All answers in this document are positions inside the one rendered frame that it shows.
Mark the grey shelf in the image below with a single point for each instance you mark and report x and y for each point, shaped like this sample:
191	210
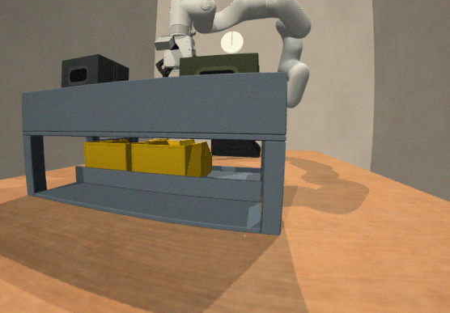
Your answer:
240	106

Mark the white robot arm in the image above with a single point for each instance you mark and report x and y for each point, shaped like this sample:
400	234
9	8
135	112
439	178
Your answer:
201	14

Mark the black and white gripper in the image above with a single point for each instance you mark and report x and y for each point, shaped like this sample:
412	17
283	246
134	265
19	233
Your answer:
171	59

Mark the dark green case with orange latches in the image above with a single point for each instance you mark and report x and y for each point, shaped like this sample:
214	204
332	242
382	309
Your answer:
219	64

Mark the dark grey case with orange latches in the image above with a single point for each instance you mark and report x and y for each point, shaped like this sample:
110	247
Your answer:
92	70

